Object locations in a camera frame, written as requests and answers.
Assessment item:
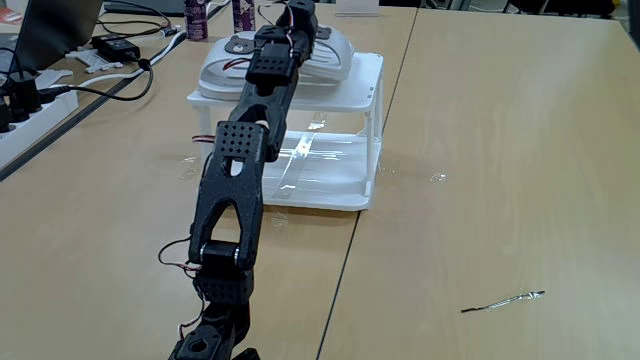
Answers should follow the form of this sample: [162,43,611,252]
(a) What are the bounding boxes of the white bear slipper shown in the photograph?
[196,30,301,102]
[294,24,357,84]

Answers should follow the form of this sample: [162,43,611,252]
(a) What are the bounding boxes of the white plastic shelf box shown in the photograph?
[187,52,385,213]

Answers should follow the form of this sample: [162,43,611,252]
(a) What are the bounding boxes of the small white carton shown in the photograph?
[334,0,381,19]

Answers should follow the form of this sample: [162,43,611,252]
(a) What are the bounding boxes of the purple drink can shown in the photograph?
[231,0,257,34]
[183,0,210,43]

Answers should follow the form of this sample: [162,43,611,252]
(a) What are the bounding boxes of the black power adapter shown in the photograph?
[91,34,142,65]

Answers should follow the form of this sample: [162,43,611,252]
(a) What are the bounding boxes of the dark laptop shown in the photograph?
[13,0,105,72]

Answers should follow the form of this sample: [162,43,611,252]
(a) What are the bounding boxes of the white power strip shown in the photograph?
[0,89,80,170]

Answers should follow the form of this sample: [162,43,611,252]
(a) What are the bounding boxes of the black power plug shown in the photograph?
[8,71,45,123]

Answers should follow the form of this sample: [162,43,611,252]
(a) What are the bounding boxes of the white cable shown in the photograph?
[78,30,187,89]

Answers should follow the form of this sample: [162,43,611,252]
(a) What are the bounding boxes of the black power cable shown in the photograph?
[42,58,155,104]

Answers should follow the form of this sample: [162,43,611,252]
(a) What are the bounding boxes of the white printed bracket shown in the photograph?
[64,49,124,76]

